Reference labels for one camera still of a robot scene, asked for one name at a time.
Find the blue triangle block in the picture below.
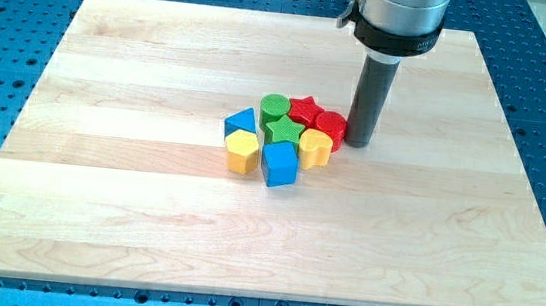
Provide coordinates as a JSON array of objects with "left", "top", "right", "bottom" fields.
[{"left": 224, "top": 108, "right": 257, "bottom": 137}]

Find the green cylinder block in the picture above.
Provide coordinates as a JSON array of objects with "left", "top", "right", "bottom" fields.
[{"left": 259, "top": 94, "right": 291, "bottom": 130}]

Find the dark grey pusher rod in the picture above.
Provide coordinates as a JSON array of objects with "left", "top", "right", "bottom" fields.
[{"left": 345, "top": 55, "right": 401, "bottom": 148}]

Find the red star block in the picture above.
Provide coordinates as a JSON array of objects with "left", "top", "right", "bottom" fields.
[{"left": 288, "top": 95, "right": 324, "bottom": 128}]

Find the light wooden board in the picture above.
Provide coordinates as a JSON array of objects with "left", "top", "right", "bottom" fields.
[{"left": 0, "top": 0, "right": 546, "bottom": 306}]

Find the green star block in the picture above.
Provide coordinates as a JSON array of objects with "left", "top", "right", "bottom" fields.
[{"left": 264, "top": 115, "right": 306, "bottom": 150}]

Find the yellow heart block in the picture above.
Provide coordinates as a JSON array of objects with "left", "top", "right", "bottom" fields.
[{"left": 298, "top": 128, "right": 333, "bottom": 170}]

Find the blue cube block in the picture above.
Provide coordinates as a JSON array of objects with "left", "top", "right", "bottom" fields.
[{"left": 261, "top": 141, "right": 299, "bottom": 187}]

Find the red cylinder block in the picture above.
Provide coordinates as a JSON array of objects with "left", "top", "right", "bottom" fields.
[{"left": 314, "top": 111, "right": 347, "bottom": 153}]

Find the yellow hexagon block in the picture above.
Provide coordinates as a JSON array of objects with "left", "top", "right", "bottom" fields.
[{"left": 225, "top": 130, "right": 260, "bottom": 174}]

